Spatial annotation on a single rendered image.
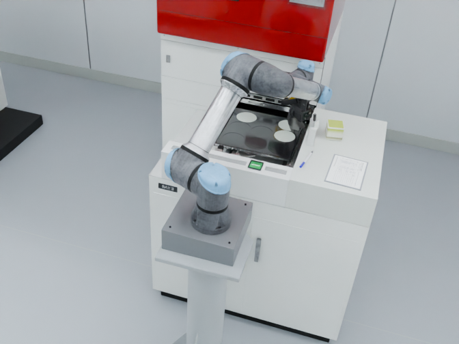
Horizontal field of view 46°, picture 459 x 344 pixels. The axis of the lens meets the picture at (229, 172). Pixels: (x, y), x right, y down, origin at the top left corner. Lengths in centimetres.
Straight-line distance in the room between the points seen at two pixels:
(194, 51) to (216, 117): 84
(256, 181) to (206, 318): 60
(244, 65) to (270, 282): 108
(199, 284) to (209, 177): 50
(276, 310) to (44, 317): 116
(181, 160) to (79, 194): 177
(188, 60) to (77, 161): 147
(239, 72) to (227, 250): 63
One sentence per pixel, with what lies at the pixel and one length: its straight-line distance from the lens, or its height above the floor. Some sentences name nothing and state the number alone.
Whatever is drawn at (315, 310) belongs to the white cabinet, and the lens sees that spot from 263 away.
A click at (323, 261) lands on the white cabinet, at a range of 240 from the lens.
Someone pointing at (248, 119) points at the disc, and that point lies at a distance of 264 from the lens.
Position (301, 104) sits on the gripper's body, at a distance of 247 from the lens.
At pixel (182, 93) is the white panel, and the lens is 285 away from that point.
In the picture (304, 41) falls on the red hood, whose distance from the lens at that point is 250.
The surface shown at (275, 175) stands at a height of 96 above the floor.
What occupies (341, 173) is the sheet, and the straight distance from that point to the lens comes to 224.
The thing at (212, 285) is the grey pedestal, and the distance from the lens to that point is 214.
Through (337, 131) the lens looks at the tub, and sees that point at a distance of 242.
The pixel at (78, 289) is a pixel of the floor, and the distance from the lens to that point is 303.
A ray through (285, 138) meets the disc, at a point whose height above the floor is 90.
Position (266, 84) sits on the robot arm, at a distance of 191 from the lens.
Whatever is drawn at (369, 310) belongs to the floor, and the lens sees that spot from 305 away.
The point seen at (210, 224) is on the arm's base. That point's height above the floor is 96.
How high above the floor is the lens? 224
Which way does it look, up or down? 36 degrees down
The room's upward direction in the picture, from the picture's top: 4 degrees clockwise
